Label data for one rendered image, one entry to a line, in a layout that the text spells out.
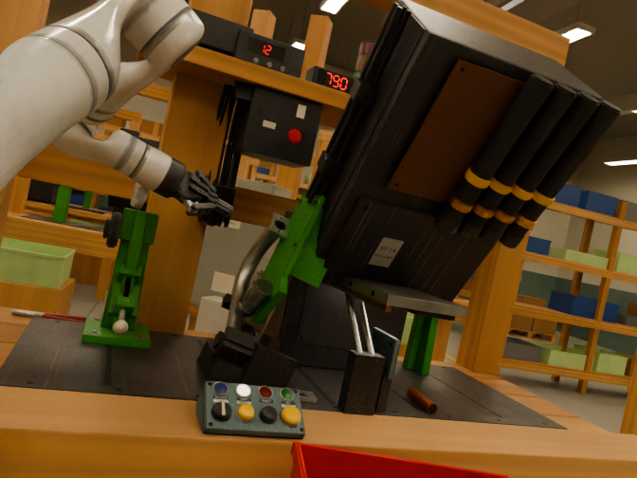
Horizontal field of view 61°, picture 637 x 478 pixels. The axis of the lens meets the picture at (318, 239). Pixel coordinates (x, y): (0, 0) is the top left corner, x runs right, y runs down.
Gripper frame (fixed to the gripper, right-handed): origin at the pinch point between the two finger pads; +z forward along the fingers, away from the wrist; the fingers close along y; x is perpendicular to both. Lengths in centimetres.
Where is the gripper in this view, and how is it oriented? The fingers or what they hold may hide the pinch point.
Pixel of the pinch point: (223, 208)
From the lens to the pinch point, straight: 111.1
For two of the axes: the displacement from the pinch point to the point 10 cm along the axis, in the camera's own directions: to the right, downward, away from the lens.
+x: -6.6, 5.9, 4.6
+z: 7.5, 4.4, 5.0
